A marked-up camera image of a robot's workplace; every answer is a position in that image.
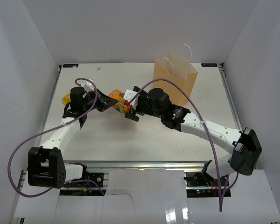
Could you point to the yellow m&m's packet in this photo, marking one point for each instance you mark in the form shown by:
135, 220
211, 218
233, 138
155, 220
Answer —
66, 99

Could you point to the left blue table label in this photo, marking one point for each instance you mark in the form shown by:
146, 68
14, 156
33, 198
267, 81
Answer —
70, 65

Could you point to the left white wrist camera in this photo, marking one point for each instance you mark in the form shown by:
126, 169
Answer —
87, 85

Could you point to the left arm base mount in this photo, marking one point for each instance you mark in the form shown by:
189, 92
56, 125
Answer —
90, 184

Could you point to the brown paper bag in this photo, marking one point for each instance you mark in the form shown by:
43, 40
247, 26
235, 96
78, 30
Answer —
177, 69

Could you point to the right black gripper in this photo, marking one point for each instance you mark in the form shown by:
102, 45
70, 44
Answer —
144, 96

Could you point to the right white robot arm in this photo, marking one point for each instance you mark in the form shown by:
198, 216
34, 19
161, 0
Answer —
242, 146

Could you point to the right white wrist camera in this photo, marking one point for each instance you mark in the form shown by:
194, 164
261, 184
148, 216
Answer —
131, 97

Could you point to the orange yellow chips bag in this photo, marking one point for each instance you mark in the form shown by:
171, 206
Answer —
122, 105

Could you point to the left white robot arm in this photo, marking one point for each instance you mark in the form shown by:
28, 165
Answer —
46, 167

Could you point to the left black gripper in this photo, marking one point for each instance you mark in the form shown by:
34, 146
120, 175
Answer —
105, 101

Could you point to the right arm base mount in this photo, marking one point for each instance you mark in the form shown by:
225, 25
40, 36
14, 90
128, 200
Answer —
200, 184

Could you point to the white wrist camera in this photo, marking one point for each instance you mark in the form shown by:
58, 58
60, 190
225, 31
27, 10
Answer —
131, 97
87, 85

